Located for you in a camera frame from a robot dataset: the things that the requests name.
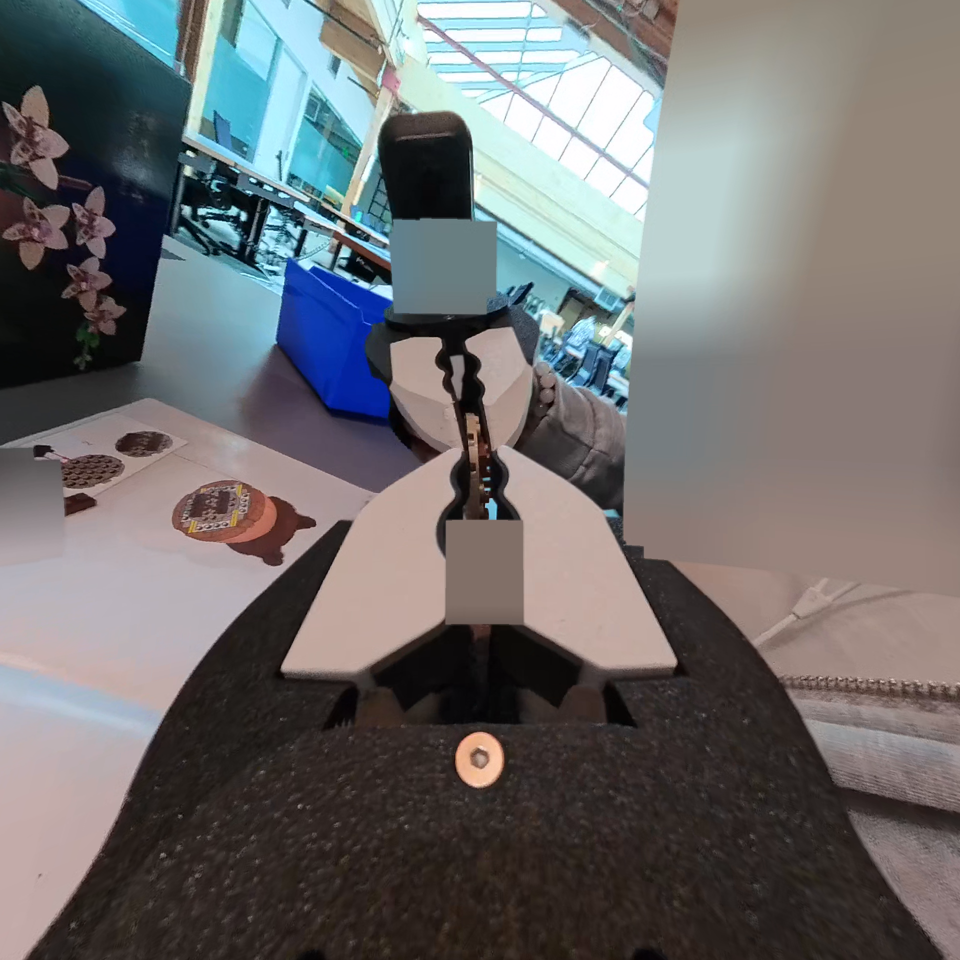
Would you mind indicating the tan round plate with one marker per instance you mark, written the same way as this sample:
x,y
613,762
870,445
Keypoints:
x,y
476,458

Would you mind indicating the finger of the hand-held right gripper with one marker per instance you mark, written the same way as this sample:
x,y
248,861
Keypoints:
x,y
503,387
423,393

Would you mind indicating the background office desks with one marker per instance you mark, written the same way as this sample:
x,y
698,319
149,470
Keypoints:
x,y
270,195

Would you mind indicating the row of black office chairs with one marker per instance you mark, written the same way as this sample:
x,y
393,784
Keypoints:
x,y
585,360

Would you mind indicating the small brown brick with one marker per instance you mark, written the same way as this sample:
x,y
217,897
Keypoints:
x,y
80,503

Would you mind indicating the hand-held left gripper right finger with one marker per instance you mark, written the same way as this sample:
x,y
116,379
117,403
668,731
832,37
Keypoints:
x,y
593,593

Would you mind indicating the white instruction booklet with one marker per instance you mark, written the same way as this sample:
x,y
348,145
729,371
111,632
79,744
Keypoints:
x,y
135,630

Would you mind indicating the blue plastic bin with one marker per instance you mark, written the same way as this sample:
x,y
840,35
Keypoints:
x,y
330,338

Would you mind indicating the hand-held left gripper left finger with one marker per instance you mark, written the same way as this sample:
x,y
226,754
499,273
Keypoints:
x,y
375,593

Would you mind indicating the black flower print box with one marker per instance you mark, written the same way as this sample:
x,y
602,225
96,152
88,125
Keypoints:
x,y
75,225

